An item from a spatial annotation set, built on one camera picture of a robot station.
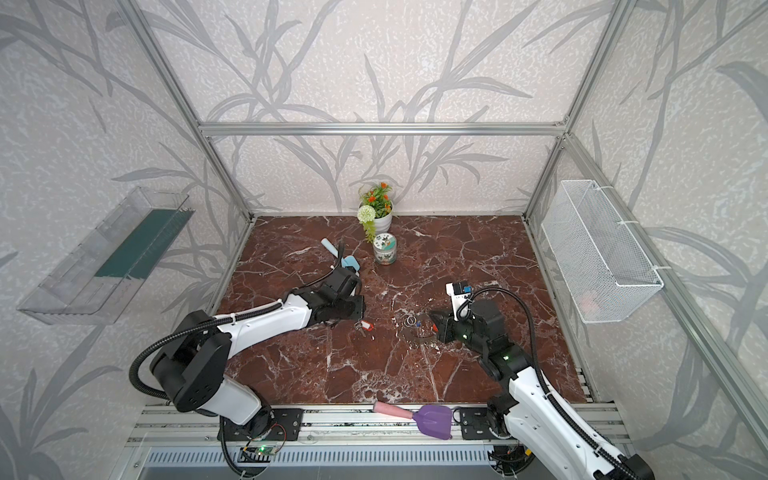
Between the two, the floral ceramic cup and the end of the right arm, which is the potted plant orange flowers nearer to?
the floral ceramic cup

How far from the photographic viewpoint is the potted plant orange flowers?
1.04m

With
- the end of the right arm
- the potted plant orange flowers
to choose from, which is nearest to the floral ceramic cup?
the potted plant orange flowers
